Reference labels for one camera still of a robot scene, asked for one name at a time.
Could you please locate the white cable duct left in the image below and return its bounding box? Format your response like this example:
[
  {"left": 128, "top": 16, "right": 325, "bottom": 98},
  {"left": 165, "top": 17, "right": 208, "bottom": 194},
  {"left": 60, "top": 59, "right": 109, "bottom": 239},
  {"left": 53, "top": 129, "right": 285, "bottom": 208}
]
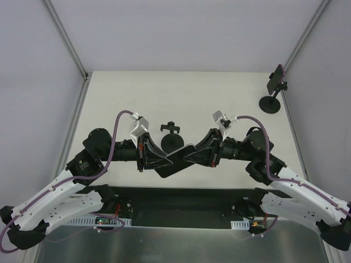
[{"left": 65, "top": 215, "right": 132, "bottom": 227}]

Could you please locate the black smartphone silver edge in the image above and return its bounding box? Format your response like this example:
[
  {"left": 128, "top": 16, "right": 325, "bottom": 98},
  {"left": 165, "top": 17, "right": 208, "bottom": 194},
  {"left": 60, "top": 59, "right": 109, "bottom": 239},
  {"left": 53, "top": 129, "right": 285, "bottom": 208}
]
[{"left": 155, "top": 144, "right": 196, "bottom": 178}]

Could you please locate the black phone stand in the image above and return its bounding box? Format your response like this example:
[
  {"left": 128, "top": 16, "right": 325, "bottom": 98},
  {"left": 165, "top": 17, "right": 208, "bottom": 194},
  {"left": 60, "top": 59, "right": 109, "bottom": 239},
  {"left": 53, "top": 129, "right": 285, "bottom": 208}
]
[
  {"left": 160, "top": 121, "right": 184, "bottom": 153},
  {"left": 259, "top": 81, "right": 288, "bottom": 115}
]

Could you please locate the aluminium frame post left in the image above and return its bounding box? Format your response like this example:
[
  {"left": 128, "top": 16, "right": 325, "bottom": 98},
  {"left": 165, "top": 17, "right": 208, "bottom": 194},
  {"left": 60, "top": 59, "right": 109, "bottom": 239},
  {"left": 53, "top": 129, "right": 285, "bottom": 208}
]
[{"left": 41, "top": 0, "right": 89, "bottom": 79}]

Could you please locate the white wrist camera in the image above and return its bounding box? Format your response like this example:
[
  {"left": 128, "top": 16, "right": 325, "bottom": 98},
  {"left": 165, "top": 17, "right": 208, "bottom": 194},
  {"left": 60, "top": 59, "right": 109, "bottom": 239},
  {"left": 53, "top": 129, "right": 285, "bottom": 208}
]
[
  {"left": 129, "top": 112, "right": 149, "bottom": 146},
  {"left": 212, "top": 110, "right": 238, "bottom": 141}
]

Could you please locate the aluminium frame post right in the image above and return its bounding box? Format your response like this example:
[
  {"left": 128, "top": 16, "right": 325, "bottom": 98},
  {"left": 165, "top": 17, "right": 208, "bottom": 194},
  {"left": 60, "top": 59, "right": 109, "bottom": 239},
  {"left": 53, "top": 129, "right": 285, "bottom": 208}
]
[{"left": 276, "top": 0, "right": 333, "bottom": 81}]

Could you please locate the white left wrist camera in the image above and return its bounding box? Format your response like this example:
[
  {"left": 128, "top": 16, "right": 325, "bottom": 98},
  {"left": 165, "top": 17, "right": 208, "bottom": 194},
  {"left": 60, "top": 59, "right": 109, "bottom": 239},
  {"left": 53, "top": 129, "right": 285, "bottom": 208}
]
[{"left": 129, "top": 112, "right": 149, "bottom": 146}]

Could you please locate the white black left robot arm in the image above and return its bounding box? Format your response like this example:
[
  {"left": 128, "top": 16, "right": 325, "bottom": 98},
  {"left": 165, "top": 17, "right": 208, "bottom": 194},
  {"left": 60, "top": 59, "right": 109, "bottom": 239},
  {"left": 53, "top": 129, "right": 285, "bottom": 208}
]
[{"left": 1, "top": 128, "right": 173, "bottom": 250}]

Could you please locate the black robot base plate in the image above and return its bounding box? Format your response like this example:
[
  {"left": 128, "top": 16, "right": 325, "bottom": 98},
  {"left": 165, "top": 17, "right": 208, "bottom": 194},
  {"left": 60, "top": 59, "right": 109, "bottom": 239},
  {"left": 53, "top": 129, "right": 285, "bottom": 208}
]
[{"left": 102, "top": 187, "right": 267, "bottom": 229}]

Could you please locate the white cable duct right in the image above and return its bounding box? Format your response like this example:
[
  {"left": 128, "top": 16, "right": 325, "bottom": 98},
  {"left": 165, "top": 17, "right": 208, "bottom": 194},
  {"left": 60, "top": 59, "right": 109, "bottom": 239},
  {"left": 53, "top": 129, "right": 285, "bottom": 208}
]
[{"left": 230, "top": 220, "right": 250, "bottom": 231}]

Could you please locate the aluminium frame post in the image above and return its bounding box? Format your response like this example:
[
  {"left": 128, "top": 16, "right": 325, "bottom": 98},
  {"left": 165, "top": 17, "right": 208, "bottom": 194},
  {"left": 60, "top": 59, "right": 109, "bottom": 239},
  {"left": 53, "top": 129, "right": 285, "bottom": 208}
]
[
  {"left": 276, "top": 0, "right": 333, "bottom": 81},
  {"left": 41, "top": 0, "right": 89, "bottom": 79}
]

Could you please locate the white cable duct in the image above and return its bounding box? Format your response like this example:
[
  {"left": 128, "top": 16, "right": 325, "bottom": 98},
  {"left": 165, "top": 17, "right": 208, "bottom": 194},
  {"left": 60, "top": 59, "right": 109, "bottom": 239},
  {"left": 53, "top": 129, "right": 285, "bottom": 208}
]
[
  {"left": 65, "top": 215, "right": 132, "bottom": 227},
  {"left": 230, "top": 220, "right": 250, "bottom": 231}
]

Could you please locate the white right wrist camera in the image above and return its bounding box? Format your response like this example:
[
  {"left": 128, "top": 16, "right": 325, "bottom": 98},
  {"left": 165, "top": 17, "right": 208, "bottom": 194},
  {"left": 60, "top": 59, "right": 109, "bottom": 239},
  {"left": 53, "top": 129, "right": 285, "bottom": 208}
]
[{"left": 212, "top": 110, "right": 238, "bottom": 141}]

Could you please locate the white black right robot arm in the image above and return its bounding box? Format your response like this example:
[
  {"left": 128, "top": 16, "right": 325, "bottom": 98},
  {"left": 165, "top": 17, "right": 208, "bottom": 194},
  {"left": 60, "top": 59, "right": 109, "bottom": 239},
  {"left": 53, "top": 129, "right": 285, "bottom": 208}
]
[{"left": 183, "top": 127, "right": 350, "bottom": 251}]

